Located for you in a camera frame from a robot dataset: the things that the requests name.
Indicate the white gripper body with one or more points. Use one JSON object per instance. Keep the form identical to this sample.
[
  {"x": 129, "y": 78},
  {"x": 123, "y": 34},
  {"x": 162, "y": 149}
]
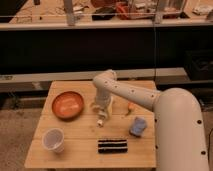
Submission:
[{"x": 103, "y": 108}]

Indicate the clear plastic bottle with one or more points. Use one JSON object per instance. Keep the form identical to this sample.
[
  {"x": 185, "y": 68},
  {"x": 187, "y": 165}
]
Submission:
[{"x": 101, "y": 120}]

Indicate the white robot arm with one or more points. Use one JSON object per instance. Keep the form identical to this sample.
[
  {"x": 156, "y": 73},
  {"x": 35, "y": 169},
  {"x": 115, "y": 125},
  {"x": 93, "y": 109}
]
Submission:
[{"x": 179, "y": 126}]

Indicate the orange ceramic bowl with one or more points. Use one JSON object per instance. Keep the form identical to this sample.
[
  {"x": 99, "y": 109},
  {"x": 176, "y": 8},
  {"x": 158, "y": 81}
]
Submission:
[{"x": 67, "y": 105}]

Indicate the orange carrot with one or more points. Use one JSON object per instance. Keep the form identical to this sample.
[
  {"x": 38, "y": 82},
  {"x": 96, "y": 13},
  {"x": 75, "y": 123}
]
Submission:
[{"x": 130, "y": 108}]

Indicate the blue sponge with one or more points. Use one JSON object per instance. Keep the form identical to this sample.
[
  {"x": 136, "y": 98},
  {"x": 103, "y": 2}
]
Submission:
[{"x": 138, "y": 126}]

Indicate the black striped block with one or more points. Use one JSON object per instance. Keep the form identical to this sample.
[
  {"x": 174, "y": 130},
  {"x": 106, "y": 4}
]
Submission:
[{"x": 106, "y": 146}]

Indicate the wooden table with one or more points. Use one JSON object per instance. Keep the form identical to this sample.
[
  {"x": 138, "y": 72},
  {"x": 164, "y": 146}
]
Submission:
[{"x": 81, "y": 135}]

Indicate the white plastic cup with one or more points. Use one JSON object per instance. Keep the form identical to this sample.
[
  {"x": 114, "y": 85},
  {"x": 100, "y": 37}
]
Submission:
[{"x": 53, "y": 140}]

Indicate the long background workbench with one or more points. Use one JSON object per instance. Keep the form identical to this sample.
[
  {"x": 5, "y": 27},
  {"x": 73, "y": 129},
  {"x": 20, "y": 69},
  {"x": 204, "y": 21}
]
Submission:
[{"x": 40, "y": 41}]

